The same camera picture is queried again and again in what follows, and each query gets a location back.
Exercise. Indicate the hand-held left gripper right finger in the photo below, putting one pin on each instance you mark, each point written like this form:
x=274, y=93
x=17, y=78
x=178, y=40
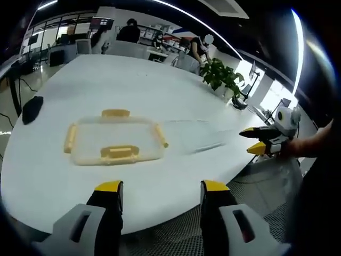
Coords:
x=239, y=226

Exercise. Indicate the ceiling light strip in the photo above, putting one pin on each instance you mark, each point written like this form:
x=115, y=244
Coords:
x=202, y=24
x=298, y=48

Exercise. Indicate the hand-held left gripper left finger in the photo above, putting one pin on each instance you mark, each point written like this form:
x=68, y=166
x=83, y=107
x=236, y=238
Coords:
x=80, y=226

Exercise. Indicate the clear plastic container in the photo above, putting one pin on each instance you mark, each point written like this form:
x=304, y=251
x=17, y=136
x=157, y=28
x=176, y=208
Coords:
x=194, y=136

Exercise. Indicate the black pouch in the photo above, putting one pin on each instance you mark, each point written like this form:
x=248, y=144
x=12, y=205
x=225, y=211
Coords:
x=32, y=110

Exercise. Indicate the wall screen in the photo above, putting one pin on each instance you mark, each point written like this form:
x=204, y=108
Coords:
x=101, y=23

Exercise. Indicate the black cabinet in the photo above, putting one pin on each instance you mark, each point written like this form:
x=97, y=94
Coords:
x=57, y=57

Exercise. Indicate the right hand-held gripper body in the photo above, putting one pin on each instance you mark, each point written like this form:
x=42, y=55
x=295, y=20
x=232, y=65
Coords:
x=286, y=125

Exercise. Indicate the green potted plant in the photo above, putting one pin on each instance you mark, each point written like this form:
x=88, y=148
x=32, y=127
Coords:
x=221, y=74

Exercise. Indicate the storage shelf with boxes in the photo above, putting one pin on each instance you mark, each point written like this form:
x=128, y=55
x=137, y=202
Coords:
x=170, y=36

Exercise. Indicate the grey office chair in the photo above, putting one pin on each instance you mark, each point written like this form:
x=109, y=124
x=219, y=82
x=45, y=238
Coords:
x=186, y=62
x=84, y=46
x=130, y=49

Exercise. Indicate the small dark dish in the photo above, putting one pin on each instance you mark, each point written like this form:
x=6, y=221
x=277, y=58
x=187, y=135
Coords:
x=239, y=104

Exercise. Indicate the clear lid with yellow buckles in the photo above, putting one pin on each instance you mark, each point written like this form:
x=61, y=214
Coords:
x=117, y=138

